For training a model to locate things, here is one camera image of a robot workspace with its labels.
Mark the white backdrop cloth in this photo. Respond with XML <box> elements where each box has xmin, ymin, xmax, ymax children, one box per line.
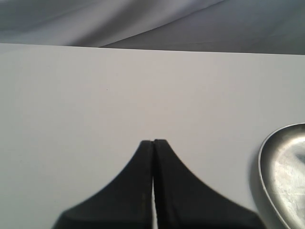
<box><xmin>0</xmin><ymin>0</ymin><xmax>305</xmax><ymax>55</ymax></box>

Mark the round stainless steel plate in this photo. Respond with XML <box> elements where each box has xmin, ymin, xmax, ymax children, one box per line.
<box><xmin>258</xmin><ymin>123</ymin><xmax>305</xmax><ymax>229</ymax></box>

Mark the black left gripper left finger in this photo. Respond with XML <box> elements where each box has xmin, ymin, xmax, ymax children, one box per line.
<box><xmin>54</xmin><ymin>140</ymin><xmax>153</xmax><ymax>229</ymax></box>

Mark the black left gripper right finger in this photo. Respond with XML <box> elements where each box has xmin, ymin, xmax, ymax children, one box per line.
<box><xmin>153</xmin><ymin>139</ymin><xmax>265</xmax><ymax>229</ymax></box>

